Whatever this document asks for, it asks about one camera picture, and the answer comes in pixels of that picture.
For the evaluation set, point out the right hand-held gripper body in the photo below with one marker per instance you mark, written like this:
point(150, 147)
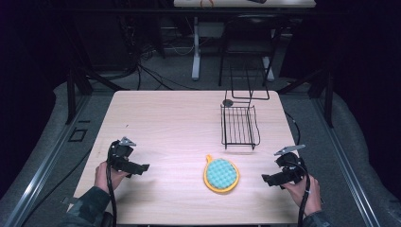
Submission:
point(293, 167)

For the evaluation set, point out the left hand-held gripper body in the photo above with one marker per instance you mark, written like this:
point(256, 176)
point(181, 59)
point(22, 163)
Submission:
point(118, 156)

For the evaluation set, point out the teal sponge with yellow rim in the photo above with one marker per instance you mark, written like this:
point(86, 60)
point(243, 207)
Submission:
point(221, 174)

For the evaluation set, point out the person's left hand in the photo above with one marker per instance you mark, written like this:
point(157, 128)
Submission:
point(102, 176)

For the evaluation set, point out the person's right hand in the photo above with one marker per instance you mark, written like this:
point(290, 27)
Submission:
point(313, 197)

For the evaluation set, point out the white desk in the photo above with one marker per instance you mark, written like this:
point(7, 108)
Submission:
point(196, 47)

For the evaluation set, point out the black chair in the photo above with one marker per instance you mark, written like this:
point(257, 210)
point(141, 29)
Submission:
point(249, 34)

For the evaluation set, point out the orange loop on desk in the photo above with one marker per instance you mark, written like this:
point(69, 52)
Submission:
point(206, 3)

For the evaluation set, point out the aluminium floor rail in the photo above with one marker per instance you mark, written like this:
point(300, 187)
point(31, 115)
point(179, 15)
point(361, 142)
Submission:
point(346, 164)
point(47, 164)

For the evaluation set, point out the black metal frame stand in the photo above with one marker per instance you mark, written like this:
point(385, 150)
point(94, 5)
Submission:
point(71, 94)
point(329, 97)

